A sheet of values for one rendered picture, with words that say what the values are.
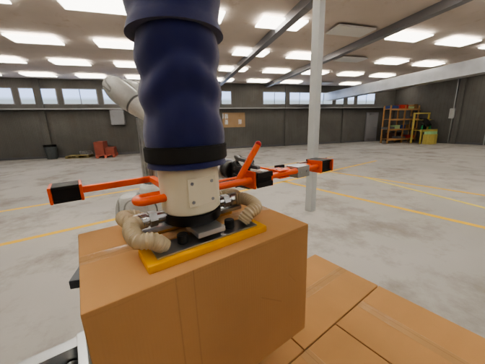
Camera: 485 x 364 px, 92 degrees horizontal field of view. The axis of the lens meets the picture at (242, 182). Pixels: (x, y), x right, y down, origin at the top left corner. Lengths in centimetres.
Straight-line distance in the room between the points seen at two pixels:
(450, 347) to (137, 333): 113
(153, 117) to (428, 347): 125
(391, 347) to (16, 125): 1654
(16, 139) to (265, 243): 1629
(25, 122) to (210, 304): 1604
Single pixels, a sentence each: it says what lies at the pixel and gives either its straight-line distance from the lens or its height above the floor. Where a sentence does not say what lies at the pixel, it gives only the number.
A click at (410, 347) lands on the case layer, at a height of 54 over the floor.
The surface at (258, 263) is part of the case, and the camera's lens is 68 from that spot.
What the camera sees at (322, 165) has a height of 121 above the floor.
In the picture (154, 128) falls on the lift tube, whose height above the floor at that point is 138.
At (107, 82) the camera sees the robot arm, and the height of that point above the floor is 159.
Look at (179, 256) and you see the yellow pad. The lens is 59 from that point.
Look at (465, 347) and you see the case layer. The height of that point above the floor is 54.
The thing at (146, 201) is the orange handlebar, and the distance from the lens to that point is 64.
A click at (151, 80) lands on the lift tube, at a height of 148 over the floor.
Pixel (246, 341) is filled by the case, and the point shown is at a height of 78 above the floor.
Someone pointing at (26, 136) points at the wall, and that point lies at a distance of 1648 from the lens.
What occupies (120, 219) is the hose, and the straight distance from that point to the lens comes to 69.
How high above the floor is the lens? 138
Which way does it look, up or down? 13 degrees down
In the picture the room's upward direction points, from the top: 2 degrees counter-clockwise
